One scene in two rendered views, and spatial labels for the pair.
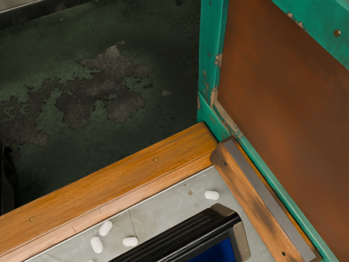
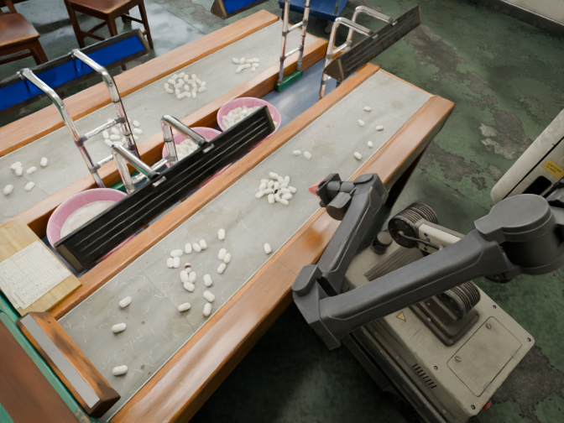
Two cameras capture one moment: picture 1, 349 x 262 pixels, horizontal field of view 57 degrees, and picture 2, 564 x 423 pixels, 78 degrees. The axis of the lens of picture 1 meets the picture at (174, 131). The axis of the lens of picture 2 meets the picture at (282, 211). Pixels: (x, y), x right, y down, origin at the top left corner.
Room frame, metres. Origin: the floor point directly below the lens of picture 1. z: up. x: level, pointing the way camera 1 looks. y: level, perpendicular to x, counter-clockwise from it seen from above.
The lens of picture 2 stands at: (0.58, 0.12, 1.73)
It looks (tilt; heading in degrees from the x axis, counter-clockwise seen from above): 54 degrees down; 146
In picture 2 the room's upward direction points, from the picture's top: 9 degrees clockwise
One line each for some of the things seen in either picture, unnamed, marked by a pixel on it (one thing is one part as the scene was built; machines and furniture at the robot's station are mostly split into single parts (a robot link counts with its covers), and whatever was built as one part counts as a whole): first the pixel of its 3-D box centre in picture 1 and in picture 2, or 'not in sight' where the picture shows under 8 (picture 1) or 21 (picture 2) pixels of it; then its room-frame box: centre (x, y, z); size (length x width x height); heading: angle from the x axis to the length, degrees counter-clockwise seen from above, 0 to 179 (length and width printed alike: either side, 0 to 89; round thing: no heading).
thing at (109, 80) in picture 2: not in sight; (92, 132); (-0.46, 0.02, 0.90); 0.20 x 0.19 x 0.45; 114
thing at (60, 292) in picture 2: not in sight; (23, 266); (-0.11, -0.25, 0.77); 0.33 x 0.15 x 0.01; 24
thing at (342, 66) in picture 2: not in sight; (379, 37); (-0.41, 1.10, 1.08); 0.62 x 0.08 x 0.07; 114
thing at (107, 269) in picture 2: not in sight; (259, 161); (-0.30, 0.56, 0.71); 1.81 x 0.05 x 0.11; 114
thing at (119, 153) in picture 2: not in sight; (173, 198); (-0.09, 0.19, 0.90); 0.20 x 0.19 x 0.45; 114
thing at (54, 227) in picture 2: not in sight; (98, 228); (-0.20, -0.05, 0.72); 0.27 x 0.27 x 0.10
